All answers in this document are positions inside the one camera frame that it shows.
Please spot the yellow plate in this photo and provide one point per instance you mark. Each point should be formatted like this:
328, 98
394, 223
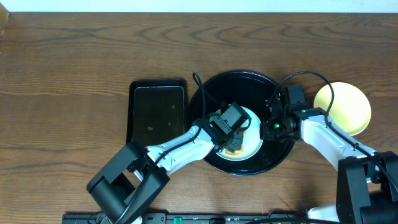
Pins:
351, 110

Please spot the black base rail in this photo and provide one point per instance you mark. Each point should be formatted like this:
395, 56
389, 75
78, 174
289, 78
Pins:
163, 218

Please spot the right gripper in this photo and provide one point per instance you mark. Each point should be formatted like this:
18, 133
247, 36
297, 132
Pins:
265, 132

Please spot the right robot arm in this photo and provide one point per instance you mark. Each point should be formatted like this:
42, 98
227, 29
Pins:
367, 179

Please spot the round black tray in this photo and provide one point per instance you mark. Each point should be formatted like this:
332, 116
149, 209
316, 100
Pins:
250, 90

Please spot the light blue plate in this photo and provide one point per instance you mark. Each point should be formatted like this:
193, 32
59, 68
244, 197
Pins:
251, 141

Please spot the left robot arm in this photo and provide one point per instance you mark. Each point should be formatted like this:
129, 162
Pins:
126, 186

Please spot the rectangular black tray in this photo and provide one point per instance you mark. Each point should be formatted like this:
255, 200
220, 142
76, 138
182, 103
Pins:
156, 111

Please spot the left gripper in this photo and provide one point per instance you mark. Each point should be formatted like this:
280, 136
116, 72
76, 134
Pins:
233, 143

